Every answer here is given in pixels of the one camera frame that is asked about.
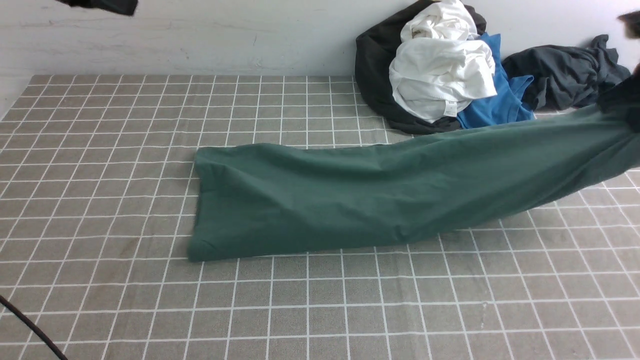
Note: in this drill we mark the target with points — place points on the black garment in pile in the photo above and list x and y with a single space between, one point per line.
375 50

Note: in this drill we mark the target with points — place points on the green long sleeve shirt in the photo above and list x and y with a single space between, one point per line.
265 199

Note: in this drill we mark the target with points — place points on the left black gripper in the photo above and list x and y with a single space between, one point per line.
119 7

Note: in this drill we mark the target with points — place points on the dark grey crumpled shirt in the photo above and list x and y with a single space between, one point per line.
566 77

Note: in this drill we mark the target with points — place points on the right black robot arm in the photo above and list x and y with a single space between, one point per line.
631 23

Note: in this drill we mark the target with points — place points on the beige checkered tablecloth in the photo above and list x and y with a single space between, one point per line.
98 197

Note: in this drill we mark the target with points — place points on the blue shirt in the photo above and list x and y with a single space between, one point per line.
506 106

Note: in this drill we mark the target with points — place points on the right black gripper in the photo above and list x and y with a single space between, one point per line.
623 101

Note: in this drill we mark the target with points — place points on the white crumpled shirt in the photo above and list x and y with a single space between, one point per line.
441 65

